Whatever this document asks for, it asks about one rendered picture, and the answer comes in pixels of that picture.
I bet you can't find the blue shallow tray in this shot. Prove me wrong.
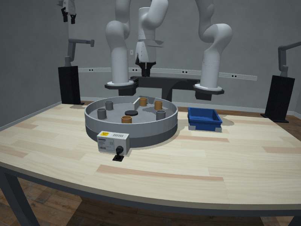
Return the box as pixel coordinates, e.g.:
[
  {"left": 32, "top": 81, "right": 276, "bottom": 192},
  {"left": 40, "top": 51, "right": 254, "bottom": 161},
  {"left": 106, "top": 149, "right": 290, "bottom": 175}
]
[{"left": 188, "top": 107, "right": 222, "bottom": 131}]

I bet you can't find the bronze bushing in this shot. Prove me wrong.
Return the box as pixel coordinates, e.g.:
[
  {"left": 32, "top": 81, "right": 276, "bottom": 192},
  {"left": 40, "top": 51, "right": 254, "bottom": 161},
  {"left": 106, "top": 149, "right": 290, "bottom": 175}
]
[
  {"left": 122, "top": 116, "right": 132, "bottom": 124},
  {"left": 139, "top": 98, "right": 146, "bottom": 106},
  {"left": 154, "top": 101, "right": 162, "bottom": 110}
]

